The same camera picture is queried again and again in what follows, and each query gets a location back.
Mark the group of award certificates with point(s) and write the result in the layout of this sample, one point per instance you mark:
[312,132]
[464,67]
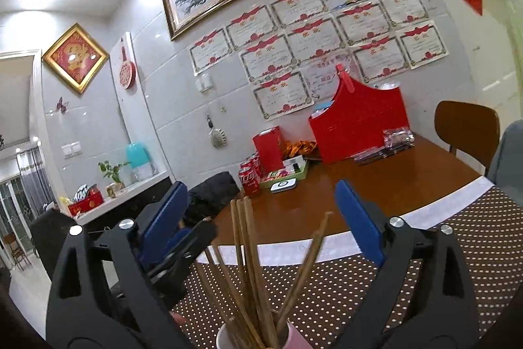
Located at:
[314,34]

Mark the pink cup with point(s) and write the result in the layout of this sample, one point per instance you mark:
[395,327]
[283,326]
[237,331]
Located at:
[296,338]

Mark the hanging beaded charm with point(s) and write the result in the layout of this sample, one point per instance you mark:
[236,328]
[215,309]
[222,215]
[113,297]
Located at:
[216,134]

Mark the blue white box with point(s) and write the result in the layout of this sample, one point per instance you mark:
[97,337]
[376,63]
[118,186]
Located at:
[322,106]

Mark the bunch of wooden chopsticks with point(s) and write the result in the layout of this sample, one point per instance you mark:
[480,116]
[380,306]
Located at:
[245,234]

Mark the butterfly wall sticker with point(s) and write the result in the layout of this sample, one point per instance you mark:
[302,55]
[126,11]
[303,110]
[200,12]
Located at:
[61,105]

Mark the red gold framed picture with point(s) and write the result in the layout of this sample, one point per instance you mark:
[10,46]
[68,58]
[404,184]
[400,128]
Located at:
[75,56]

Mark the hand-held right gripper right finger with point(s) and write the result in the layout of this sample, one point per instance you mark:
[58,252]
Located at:
[359,218]

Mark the green tray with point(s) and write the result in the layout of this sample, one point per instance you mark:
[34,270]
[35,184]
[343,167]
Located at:
[286,180]

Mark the brown polka dot tablecloth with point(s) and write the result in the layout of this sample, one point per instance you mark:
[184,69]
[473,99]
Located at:
[327,283]

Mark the red basket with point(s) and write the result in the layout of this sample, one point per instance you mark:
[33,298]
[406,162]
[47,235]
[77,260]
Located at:
[359,124]

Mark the white wall switch plate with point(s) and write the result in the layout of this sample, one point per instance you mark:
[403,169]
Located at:
[71,148]

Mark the red gift box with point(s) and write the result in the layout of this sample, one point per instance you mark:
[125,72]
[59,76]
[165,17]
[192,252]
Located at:
[267,146]

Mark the red box with gold print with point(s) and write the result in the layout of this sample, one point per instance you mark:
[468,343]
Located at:
[86,205]

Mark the orange snack packets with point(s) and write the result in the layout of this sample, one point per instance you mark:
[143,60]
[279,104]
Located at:
[300,148]

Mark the brown wooden chair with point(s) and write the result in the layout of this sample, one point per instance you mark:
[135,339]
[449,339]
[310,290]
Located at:
[465,132]

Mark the red soda can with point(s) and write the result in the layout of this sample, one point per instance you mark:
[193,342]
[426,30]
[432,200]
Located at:
[249,182]
[255,159]
[246,165]

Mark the grey window curtain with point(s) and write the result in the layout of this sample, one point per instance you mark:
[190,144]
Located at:
[34,177]

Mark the flat pen package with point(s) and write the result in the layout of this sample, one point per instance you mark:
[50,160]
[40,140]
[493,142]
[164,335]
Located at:
[372,156]

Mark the red paper-cut fan ornament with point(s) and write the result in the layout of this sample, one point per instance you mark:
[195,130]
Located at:
[126,71]

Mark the white oval device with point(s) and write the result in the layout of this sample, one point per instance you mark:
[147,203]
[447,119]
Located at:
[284,185]

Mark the black white patterned bag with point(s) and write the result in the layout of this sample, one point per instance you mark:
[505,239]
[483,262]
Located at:
[83,191]

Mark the black jacket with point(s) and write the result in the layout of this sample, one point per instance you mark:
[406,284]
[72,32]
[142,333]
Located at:
[212,193]

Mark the white black sideboard cabinet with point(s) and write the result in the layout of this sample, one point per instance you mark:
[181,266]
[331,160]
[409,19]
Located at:
[135,202]

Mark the small potted plant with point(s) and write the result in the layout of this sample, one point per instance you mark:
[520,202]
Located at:
[112,177]

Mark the small brown chair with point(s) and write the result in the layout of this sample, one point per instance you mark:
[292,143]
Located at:
[14,251]

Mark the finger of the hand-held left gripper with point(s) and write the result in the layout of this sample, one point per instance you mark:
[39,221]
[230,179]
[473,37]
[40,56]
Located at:
[196,240]
[173,244]

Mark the teal white humidifier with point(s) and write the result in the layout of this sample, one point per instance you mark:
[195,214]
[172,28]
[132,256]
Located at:
[139,161]

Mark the person's left hand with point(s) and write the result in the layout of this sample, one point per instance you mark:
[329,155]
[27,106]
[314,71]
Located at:
[178,318]

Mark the white black small box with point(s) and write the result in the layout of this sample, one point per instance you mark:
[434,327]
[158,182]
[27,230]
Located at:
[295,163]

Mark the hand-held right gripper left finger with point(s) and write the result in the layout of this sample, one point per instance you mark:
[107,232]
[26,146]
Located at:
[165,212]

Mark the white double wall switch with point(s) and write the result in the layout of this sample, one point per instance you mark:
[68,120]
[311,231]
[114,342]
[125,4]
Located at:
[204,82]

